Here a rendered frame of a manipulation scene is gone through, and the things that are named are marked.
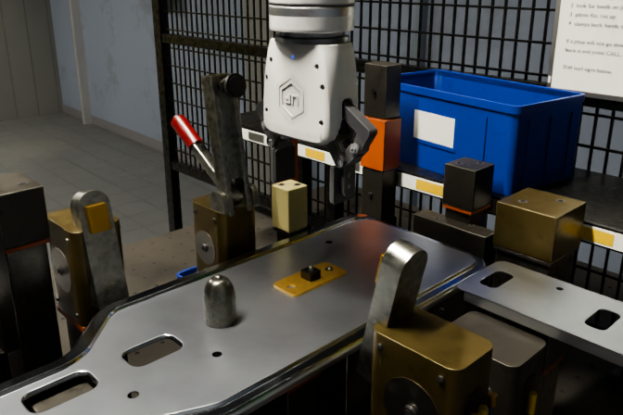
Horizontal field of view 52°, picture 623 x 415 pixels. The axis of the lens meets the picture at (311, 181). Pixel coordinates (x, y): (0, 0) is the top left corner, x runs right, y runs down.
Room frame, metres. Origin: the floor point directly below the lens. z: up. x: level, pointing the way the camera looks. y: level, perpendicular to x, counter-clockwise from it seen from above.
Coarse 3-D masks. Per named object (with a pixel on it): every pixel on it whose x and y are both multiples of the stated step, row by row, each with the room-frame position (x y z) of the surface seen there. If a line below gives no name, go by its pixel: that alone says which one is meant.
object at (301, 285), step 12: (324, 264) 0.68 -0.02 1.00; (288, 276) 0.65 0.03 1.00; (300, 276) 0.65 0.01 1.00; (312, 276) 0.64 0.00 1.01; (324, 276) 0.65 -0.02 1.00; (336, 276) 0.65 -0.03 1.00; (276, 288) 0.62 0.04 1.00; (288, 288) 0.62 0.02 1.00; (300, 288) 0.62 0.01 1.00; (312, 288) 0.62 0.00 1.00
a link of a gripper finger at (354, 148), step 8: (352, 144) 0.59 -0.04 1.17; (344, 152) 0.60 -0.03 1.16; (352, 152) 0.59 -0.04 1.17; (360, 152) 0.59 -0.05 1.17; (352, 160) 0.60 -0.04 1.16; (336, 168) 0.60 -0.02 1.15; (344, 168) 0.60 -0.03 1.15; (352, 168) 0.61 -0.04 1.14; (336, 176) 0.60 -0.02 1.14; (344, 176) 0.60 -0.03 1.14; (352, 176) 0.61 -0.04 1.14; (336, 184) 0.60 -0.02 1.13; (344, 184) 0.60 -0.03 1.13; (352, 184) 0.61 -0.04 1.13; (336, 192) 0.60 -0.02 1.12; (344, 192) 0.60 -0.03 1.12; (352, 192) 0.61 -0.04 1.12; (336, 200) 0.60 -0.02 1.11; (344, 200) 0.61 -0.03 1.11
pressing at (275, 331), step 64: (256, 256) 0.70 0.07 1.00; (320, 256) 0.71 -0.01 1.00; (448, 256) 0.71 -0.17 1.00; (128, 320) 0.56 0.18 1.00; (192, 320) 0.56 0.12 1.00; (256, 320) 0.56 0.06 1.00; (320, 320) 0.56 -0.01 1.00; (0, 384) 0.45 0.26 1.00; (128, 384) 0.45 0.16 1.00; (192, 384) 0.45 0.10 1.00; (256, 384) 0.46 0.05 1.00
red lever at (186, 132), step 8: (176, 120) 0.82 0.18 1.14; (184, 120) 0.82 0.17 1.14; (176, 128) 0.82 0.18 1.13; (184, 128) 0.81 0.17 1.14; (192, 128) 0.82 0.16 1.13; (184, 136) 0.81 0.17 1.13; (192, 136) 0.80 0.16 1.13; (184, 144) 0.81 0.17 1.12; (192, 144) 0.80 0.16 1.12; (200, 144) 0.80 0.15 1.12; (192, 152) 0.80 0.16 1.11; (200, 152) 0.79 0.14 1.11; (208, 152) 0.79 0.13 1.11; (200, 160) 0.79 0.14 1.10; (208, 160) 0.78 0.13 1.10; (208, 168) 0.77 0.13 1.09; (232, 184) 0.76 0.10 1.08; (232, 192) 0.74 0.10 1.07; (240, 200) 0.74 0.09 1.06
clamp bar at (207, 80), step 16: (208, 80) 0.75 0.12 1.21; (224, 80) 0.73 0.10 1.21; (240, 80) 0.74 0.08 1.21; (208, 96) 0.75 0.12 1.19; (224, 96) 0.76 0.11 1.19; (240, 96) 0.74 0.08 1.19; (208, 112) 0.75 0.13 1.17; (224, 112) 0.76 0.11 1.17; (208, 128) 0.75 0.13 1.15; (224, 128) 0.76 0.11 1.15; (240, 128) 0.76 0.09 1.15; (224, 144) 0.74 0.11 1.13; (240, 144) 0.76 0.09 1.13; (224, 160) 0.74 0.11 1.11; (240, 160) 0.75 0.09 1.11; (224, 176) 0.73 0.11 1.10; (240, 176) 0.75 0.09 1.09; (224, 192) 0.73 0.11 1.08; (240, 192) 0.75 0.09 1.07
